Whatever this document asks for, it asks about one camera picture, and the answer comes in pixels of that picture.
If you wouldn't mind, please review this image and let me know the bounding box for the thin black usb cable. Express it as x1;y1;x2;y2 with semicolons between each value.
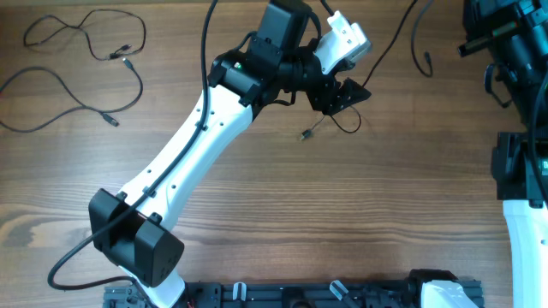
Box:
22;8;147;62

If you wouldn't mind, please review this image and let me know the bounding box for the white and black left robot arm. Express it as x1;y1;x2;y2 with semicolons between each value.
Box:
88;1;372;307

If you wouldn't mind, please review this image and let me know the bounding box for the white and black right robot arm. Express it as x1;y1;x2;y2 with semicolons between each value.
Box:
458;0;547;307

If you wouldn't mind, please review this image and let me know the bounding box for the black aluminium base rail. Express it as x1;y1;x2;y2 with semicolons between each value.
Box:
102;280;485;308

